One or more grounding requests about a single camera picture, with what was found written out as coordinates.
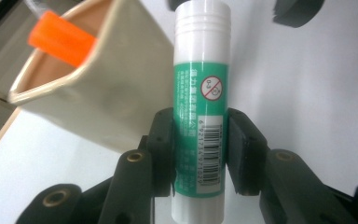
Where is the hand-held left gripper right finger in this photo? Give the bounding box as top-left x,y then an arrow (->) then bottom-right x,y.
227,107 -> 356,224

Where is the green and white glue stick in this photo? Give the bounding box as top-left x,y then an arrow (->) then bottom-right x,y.
170,0 -> 232,224

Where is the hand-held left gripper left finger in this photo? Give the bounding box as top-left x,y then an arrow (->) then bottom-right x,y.
98,106 -> 176,224

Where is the orange highlighter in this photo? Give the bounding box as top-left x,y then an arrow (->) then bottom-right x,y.
27,9 -> 99,69

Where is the wooden table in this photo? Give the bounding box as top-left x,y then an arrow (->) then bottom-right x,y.
0,106 -> 21,168

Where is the beige square cup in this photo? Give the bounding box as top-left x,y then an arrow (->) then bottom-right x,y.
7,0 -> 176,154

